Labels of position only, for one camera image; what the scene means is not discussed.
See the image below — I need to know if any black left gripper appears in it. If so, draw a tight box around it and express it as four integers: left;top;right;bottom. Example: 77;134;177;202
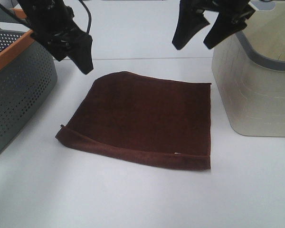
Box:
19;0;94;75

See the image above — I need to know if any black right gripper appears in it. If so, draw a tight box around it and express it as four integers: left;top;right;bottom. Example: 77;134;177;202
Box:
172;0;255;50

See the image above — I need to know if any dark brown towel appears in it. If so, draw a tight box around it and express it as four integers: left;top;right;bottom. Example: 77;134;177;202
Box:
56;71;211;171

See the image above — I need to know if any grey perforated basket orange rim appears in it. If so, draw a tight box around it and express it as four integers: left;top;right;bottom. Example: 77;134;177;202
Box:
0;9;57;153

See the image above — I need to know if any beige basket grey rim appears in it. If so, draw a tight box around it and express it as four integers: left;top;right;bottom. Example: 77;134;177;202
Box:
212;0;285;137

